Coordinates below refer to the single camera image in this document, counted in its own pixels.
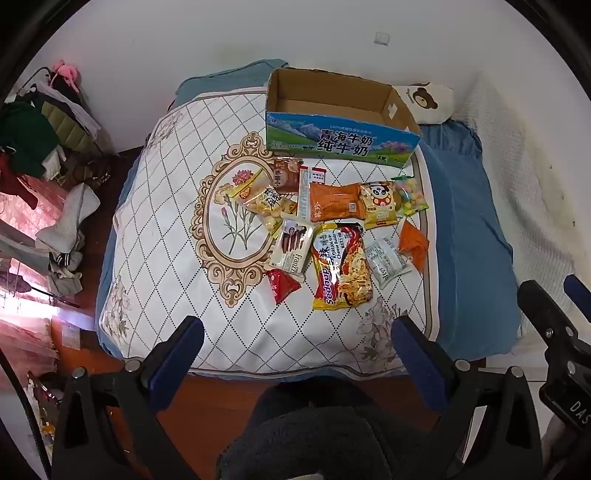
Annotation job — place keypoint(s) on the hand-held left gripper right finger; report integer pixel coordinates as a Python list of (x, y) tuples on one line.
[(415, 360)]

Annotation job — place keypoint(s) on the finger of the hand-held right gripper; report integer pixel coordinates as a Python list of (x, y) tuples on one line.
[(538, 302), (577, 291)]

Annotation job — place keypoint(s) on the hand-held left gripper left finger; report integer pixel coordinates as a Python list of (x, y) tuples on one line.
[(178, 357)]

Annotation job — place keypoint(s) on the colourful candy bag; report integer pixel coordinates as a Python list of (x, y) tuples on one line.
[(411, 196)]

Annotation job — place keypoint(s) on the printed cardboard milk box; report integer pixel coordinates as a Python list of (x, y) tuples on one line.
[(341, 143)]

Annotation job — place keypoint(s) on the small white snack packet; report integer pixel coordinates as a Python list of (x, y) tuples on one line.
[(385, 263)]

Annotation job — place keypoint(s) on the yellow instant noodle packet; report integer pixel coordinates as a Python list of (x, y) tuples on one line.
[(341, 272)]

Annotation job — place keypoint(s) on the orange triangular snack packet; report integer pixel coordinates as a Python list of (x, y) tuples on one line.
[(413, 242)]

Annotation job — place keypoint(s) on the blue bed sheet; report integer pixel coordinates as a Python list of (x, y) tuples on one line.
[(461, 207)]

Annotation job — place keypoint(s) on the person's dark fleece pants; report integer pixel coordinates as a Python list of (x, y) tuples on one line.
[(314, 429)]

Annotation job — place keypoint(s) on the small red snack packet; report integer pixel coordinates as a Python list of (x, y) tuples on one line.
[(281, 284)]

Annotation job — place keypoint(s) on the chocolate stick biscuit packet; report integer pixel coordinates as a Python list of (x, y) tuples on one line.
[(291, 249)]

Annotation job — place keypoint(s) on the yellow panda snack packet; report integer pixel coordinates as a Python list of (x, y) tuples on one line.
[(378, 205)]

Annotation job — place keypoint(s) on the white garment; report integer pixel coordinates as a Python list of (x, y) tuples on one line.
[(69, 221)]

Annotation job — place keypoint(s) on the yellow puffed snack packet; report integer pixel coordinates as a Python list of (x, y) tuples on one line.
[(268, 203)]

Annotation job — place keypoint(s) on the long white blue packet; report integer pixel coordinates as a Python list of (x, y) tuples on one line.
[(304, 203)]

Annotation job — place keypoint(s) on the white diamond pattern blanket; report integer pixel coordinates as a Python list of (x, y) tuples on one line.
[(184, 161)]

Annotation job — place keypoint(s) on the small red white packet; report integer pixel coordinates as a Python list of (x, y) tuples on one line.
[(318, 175)]

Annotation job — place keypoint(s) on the brown snack packet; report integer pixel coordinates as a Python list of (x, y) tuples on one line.
[(286, 177)]

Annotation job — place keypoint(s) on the bear print pillow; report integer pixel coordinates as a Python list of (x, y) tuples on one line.
[(427, 101)]

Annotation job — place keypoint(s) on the olive quilted jacket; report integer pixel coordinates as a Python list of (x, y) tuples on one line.
[(64, 124)]

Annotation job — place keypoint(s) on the dark green garment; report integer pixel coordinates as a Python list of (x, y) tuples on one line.
[(23, 136)]

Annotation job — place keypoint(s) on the pink plush toy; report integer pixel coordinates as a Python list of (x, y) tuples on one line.
[(64, 71)]

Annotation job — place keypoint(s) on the white wall switch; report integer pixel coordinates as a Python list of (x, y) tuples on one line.
[(382, 38)]

